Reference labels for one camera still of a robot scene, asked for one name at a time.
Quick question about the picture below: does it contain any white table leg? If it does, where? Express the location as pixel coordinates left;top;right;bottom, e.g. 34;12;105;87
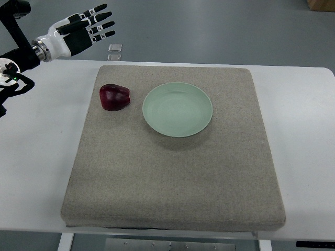
258;240;273;251
57;233;74;251

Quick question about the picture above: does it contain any lower metal floor plate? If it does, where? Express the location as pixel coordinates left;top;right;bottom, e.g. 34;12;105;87
107;53;121;61

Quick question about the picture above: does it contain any grey metal table crossbar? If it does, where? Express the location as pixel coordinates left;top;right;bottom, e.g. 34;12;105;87
104;238;236;251

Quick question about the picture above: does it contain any cardboard box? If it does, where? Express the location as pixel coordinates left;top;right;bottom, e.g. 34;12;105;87
307;0;335;12

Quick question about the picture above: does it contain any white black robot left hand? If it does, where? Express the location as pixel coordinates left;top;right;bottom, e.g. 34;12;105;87
31;4;115;62

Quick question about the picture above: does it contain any light green plate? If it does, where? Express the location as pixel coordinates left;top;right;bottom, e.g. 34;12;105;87
142;82;213;138

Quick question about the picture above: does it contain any white right table leg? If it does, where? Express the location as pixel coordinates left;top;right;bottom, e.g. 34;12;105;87
258;240;273;251

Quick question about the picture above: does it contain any dark red apple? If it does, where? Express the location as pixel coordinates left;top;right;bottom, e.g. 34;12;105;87
99;84;131;111

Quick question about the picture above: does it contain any white left table leg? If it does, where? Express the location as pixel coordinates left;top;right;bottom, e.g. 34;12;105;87
57;233;74;251

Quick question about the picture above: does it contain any black table control panel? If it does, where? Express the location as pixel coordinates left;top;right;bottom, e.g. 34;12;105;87
296;241;335;249

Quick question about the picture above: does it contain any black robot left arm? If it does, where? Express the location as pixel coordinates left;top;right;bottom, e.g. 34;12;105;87
1;1;40;116

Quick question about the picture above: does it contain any beige fabric cushion mat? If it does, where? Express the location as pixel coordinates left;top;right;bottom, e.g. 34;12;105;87
61;65;286;232

